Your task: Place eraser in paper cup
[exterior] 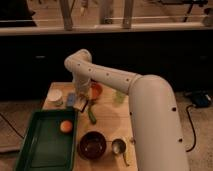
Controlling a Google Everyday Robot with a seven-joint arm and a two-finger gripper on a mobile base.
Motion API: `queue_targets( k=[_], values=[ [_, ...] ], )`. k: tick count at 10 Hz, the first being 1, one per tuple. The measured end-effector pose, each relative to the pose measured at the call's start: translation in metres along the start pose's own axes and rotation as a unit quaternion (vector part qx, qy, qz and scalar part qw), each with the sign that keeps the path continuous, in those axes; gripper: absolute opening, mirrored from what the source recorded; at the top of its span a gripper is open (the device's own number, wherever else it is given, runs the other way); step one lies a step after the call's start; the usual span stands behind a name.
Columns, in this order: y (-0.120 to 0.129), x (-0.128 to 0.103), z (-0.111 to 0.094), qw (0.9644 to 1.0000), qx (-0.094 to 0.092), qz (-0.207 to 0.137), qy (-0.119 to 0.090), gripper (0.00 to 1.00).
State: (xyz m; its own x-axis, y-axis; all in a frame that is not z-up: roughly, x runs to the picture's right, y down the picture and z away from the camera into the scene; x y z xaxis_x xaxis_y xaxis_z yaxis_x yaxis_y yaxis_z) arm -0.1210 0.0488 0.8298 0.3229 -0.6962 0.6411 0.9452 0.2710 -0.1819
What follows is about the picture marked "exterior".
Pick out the green plastic tray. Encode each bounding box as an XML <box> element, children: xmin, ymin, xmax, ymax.
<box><xmin>13</xmin><ymin>110</ymin><xmax>78</xmax><ymax>171</ymax></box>

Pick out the black cable left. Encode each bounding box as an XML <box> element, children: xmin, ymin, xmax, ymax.
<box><xmin>0</xmin><ymin>112</ymin><xmax>25</xmax><ymax>140</ymax></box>

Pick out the blue eraser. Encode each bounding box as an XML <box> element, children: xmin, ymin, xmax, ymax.
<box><xmin>66</xmin><ymin>93</ymin><xmax>75</xmax><ymax>107</ymax></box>

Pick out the dark brown bowl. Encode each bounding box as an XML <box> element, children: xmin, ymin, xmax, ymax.
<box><xmin>77</xmin><ymin>131</ymin><xmax>107</xmax><ymax>160</ymax></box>

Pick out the orange fruit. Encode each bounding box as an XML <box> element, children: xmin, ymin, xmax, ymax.
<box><xmin>60</xmin><ymin>120</ymin><xmax>73</xmax><ymax>133</ymax></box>

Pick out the black power adapter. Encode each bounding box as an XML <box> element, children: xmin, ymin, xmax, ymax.
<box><xmin>190</xmin><ymin>93</ymin><xmax>212</xmax><ymax>108</ymax></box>

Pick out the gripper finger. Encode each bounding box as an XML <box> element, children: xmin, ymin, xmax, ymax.
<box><xmin>73</xmin><ymin>98</ymin><xmax>84</xmax><ymax>111</ymax></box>
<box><xmin>82</xmin><ymin>99</ymin><xmax>89</xmax><ymax>112</ymax></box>

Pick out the black cable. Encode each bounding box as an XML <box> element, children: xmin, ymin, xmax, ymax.
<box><xmin>0</xmin><ymin>112</ymin><xmax>25</xmax><ymax>140</ymax></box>
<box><xmin>184</xmin><ymin>104</ymin><xmax>198</xmax><ymax>153</ymax></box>

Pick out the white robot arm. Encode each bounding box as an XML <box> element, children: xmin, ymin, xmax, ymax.
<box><xmin>64</xmin><ymin>49</ymin><xmax>190</xmax><ymax>171</ymax></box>

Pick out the green plastic cup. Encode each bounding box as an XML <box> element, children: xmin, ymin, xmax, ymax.
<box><xmin>115</xmin><ymin>91</ymin><xmax>126</xmax><ymax>104</ymax></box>

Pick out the green cucumber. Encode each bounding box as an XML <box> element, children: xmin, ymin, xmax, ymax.
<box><xmin>87</xmin><ymin>101</ymin><xmax>97</xmax><ymax>124</ymax></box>

